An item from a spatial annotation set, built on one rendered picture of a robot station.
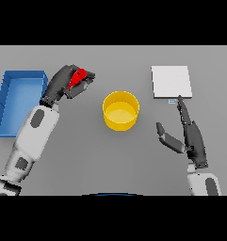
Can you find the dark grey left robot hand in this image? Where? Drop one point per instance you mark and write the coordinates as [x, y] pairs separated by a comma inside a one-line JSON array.
[[59, 81]]

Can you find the blue tray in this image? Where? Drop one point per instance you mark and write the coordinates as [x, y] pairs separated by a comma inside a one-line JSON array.
[[19, 102]]

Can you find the red beaker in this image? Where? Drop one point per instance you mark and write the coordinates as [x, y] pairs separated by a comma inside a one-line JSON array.
[[77, 77]]

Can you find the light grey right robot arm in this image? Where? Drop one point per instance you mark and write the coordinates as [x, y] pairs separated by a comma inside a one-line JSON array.
[[203, 183]]

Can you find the yellow bowl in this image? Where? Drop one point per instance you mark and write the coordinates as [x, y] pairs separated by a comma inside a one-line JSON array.
[[121, 110]]

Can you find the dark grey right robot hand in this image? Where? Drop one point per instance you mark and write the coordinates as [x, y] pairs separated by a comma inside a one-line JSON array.
[[195, 139]]

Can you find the pale square measuring scale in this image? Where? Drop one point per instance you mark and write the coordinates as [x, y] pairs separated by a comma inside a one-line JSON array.
[[171, 82]]

